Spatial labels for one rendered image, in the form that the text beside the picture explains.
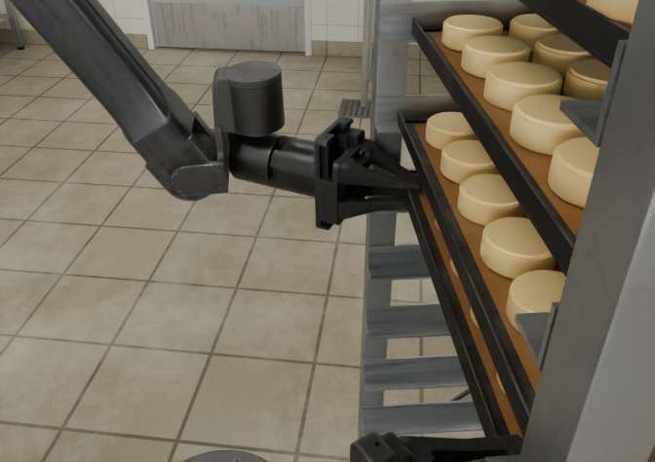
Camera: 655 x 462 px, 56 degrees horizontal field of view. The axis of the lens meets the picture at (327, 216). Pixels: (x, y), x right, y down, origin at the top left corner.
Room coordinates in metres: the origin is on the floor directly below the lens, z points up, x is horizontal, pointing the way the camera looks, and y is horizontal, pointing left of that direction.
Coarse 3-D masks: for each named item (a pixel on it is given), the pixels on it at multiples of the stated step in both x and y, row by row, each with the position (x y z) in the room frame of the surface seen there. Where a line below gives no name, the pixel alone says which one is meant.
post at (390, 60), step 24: (384, 0) 0.58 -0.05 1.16; (408, 0) 0.58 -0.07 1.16; (384, 48) 0.58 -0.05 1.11; (384, 72) 0.58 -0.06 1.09; (384, 144) 0.58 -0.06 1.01; (384, 216) 0.58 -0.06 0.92; (384, 240) 0.58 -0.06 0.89; (384, 288) 0.58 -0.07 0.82; (360, 384) 0.60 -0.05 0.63; (360, 408) 0.59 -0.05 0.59; (360, 432) 0.59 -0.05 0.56
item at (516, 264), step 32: (416, 128) 0.56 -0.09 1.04; (448, 128) 0.51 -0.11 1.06; (448, 160) 0.46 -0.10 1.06; (480, 160) 0.45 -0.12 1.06; (448, 192) 0.43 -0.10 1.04; (480, 192) 0.40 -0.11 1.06; (512, 192) 0.40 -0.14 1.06; (480, 224) 0.39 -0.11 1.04; (512, 224) 0.36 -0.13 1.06; (480, 256) 0.35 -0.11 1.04; (512, 256) 0.32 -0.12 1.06; (544, 256) 0.32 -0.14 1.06; (512, 288) 0.29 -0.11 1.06; (544, 288) 0.29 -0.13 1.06; (512, 320) 0.28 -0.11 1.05
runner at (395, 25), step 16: (448, 0) 0.58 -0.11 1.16; (464, 0) 0.58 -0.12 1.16; (480, 0) 0.58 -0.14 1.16; (496, 0) 0.58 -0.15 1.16; (512, 0) 0.59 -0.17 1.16; (384, 16) 0.58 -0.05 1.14; (400, 16) 0.58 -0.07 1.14; (416, 16) 0.58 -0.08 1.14; (432, 16) 0.58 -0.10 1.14; (448, 16) 0.58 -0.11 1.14; (496, 16) 0.58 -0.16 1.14; (512, 16) 0.59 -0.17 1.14; (384, 32) 0.58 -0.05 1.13; (400, 32) 0.58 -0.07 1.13
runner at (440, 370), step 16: (368, 368) 0.58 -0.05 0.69; (384, 368) 0.58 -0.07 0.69; (400, 368) 0.58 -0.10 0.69; (416, 368) 0.58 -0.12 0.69; (432, 368) 0.58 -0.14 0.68; (448, 368) 0.59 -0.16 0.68; (368, 384) 0.56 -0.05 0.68; (384, 384) 0.56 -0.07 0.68; (400, 384) 0.56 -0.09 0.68; (416, 384) 0.56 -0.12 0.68; (432, 384) 0.56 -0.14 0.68; (448, 384) 0.56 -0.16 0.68; (464, 384) 0.56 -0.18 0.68
